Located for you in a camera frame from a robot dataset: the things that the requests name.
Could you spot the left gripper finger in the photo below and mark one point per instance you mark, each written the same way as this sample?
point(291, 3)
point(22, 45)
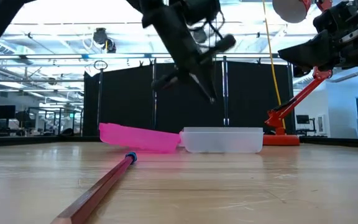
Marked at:
point(208, 82)
point(197, 82)

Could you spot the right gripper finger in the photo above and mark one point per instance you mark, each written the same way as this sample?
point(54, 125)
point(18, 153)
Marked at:
point(312, 51)

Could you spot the pink perforated box lid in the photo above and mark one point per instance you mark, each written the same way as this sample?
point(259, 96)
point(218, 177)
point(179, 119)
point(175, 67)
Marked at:
point(138, 138)

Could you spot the clear plastic supply box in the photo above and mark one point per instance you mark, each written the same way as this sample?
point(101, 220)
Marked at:
point(222, 140)

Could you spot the red desk lamp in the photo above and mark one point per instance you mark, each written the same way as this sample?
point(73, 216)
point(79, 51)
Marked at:
point(286, 109)

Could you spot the small dark monitor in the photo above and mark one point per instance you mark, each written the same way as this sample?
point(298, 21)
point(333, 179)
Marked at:
point(302, 119)

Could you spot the black curtain screen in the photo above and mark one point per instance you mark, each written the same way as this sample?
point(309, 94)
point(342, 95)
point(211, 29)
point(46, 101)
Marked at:
point(126, 99)

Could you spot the black ceiling spotlight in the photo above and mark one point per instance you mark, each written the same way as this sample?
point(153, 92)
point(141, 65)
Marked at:
point(100, 35)

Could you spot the brown pencil blue eraser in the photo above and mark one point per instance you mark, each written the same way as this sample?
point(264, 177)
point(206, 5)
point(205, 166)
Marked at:
point(104, 188)

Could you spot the large dark monitor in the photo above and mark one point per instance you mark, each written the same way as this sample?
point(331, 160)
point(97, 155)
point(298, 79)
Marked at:
point(4, 112)

